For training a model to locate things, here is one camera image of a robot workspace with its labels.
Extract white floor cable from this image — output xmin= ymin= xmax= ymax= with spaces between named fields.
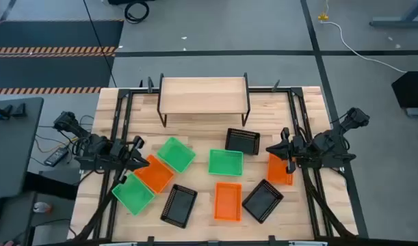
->
xmin=319 ymin=20 xmax=410 ymax=74

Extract black metal table frame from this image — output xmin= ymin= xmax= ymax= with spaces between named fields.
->
xmin=92 ymin=87 xmax=369 ymax=246

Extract wooden shelf black metal legs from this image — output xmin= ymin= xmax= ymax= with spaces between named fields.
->
xmin=156 ymin=72 xmax=252 ymax=128

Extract black hazard-striped floor mat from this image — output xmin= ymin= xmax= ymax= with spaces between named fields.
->
xmin=0 ymin=19 xmax=125 ymax=96

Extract black power adapter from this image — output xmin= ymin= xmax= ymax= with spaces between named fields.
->
xmin=44 ymin=147 xmax=70 ymax=167

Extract black plastic basket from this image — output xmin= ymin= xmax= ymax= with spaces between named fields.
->
xmin=224 ymin=128 xmax=261 ymax=156
xmin=241 ymin=178 xmax=285 ymax=225
xmin=159 ymin=183 xmax=198 ymax=229

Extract yellow cable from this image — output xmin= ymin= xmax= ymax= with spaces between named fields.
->
xmin=34 ymin=135 xmax=76 ymax=154

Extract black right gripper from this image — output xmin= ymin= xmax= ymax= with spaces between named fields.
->
xmin=265 ymin=128 xmax=311 ymax=174

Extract green plastic basket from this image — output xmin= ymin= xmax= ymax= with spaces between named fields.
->
xmin=111 ymin=172 xmax=156 ymax=217
xmin=156 ymin=136 xmax=197 ymax=174
xmin=207 ymin=148 xmax=244 ymax=177

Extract black box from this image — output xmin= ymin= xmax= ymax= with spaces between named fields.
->
xmin=391 ymin=70 xmax=418 ymax=109

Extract coiled black cable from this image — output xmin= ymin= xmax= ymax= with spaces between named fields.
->
xmin=124 ymin=1 xmax=151 ymax=25

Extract grey metal beam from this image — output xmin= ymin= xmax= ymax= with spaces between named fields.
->
xmin=369 ymin=0 xmax=418 ymax=28

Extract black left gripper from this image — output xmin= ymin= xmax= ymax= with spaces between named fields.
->
xmin=109 ymin=135 xmax=151 ymax=184

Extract black desk stand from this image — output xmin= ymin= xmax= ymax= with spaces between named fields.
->
xmin=3 ymin=102 xmax=27 ymax=119

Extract orange plastic basket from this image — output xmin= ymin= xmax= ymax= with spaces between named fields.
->
xmin=265 ymin=152 xmax=295 ymax=187
xmin=213 ymin=182 xmax=243 ymax=222
xmin=133 ymin=154 xmax=176 ymax=195

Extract dark grey desk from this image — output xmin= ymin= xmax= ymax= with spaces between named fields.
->
xmin=0 ymin=97 xmax=44 ymax=200

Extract white orange computer mouse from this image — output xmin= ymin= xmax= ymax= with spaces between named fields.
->
xmin=33 ymin=201 xmax=53 ymax=214

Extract black sleeved cable bundle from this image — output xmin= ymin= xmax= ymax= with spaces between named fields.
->
xmin=302 ymin=169 xmax=355 ymax=238
xmin=71 ymin=172 xmax=127 ymax=242

